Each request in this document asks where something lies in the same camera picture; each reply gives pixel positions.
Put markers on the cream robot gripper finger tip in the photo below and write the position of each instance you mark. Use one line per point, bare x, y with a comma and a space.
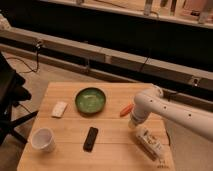
132, 125

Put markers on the white lotion bottle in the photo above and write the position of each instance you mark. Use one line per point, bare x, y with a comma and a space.
151, 143

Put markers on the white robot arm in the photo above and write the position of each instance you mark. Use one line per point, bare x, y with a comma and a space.
150, 100

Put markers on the orange carrot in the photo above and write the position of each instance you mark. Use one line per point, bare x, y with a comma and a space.
126, 110

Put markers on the black remote control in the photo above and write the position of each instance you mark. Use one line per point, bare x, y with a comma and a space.
90, 139

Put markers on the green bowl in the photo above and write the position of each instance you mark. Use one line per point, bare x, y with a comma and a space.
90, 100

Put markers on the wooden table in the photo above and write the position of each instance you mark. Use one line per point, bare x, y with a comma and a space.
102, 142

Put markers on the white rectangular sponge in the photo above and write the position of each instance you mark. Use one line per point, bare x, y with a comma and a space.
59, 109

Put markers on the white paper cup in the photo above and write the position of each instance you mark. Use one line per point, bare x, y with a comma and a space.
43, 139

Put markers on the black office chair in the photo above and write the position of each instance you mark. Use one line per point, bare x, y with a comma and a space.
11, 93

